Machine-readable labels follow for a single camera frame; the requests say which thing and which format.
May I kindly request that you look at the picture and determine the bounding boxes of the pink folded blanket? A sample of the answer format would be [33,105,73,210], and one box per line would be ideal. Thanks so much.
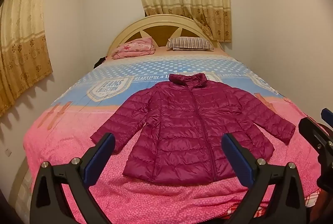
[112,37,156,60]

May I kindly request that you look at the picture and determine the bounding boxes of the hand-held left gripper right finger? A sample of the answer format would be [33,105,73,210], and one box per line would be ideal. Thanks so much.
[221,133,307,224]

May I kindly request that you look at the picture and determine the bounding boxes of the magenta puffer jacket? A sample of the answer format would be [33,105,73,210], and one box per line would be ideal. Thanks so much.
[90,73,296,186]

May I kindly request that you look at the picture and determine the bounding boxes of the cream wooden headboard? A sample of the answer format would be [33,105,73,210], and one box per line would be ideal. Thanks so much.
[107,14,223,56]

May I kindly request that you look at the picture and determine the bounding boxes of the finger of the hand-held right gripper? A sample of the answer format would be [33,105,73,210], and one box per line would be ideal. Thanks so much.
[298,117,333,153]
[321,108,333,121]

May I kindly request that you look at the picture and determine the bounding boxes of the striped pillow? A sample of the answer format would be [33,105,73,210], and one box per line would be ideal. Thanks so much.
[166,36,215,51]

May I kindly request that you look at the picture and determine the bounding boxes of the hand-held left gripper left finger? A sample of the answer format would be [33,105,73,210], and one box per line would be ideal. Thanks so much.
[30,132,116,224]

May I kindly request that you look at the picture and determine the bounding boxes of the long beige patterned curtain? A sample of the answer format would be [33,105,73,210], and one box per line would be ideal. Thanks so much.
[0,0,54,117]

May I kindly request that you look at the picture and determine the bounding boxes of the white mattress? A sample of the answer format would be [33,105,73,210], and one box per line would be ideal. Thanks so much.
[14,169,34,216]

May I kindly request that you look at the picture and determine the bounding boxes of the black cloth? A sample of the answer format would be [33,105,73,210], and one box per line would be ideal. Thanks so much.
[94,56,108,68]

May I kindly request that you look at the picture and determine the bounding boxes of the bed with pink blue sheet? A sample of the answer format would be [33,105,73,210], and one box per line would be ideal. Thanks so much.
[23,53,322,224]

